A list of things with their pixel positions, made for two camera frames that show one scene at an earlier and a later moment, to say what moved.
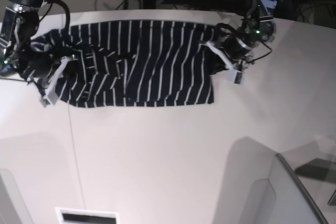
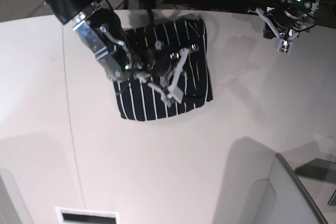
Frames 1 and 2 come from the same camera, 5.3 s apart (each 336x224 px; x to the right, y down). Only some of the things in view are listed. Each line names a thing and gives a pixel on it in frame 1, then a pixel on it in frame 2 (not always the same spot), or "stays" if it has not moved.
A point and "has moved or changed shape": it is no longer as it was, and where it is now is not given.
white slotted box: [77, 216] stays
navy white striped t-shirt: [129, 63] has moved or changed shape
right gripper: [240, 53] -> [285, 22]
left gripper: [39, 66] -> [159, 66]
